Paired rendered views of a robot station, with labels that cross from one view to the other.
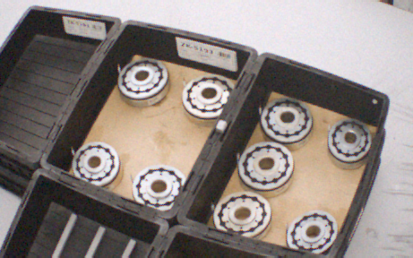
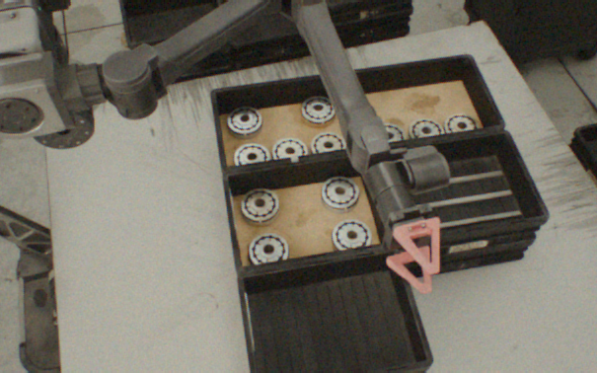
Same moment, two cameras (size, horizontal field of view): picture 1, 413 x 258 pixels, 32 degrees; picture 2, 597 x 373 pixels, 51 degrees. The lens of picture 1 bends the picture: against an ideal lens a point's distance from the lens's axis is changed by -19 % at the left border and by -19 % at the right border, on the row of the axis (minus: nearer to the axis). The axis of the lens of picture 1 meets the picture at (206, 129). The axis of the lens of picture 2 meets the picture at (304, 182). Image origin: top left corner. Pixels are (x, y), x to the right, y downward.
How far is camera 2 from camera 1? 1.71 m
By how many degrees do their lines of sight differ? 64
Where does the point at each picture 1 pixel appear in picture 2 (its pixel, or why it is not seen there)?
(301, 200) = (295, 133)
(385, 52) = (115, 171)
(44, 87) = (313, 337)
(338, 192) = (279, 118)
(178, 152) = (304, 206)
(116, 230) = not seen: hidden behind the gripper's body
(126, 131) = (309, 244)
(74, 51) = (263, 337)
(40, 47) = not seen: outside the picture
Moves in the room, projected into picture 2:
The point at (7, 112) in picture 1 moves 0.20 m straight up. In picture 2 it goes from (359, 358) to (366, 326)
